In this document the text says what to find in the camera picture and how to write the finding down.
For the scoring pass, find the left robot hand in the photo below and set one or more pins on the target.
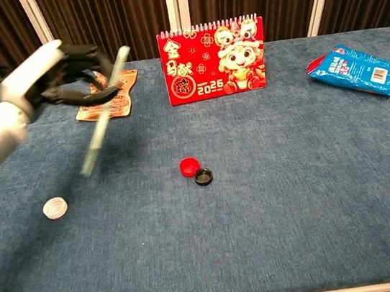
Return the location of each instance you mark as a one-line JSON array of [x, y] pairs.
[[26, 86]]

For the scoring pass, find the white bottle cap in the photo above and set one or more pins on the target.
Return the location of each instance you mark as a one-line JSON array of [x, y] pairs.
[[55, 208]]

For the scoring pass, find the red bottle cap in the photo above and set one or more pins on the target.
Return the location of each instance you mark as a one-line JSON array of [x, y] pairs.
[[189, 166]]

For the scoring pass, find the black bottle cap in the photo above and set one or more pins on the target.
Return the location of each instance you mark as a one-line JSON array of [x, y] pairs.
[[204, 176]]

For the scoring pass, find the orange spout pouch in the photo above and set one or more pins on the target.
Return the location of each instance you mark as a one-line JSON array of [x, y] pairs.
[[123, 90]]

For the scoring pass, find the red 2026 desk calendar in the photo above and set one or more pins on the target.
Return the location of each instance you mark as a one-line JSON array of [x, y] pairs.
[[205, 64]]

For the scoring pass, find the blue fabric table cover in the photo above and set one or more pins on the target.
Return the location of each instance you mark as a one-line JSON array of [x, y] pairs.
[[260, 198]]

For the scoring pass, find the blue snack bag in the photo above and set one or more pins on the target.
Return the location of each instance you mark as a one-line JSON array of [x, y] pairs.
[[355, 69]]

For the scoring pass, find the white upright frame post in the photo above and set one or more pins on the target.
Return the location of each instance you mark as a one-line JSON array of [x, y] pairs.
[[176, 3]]

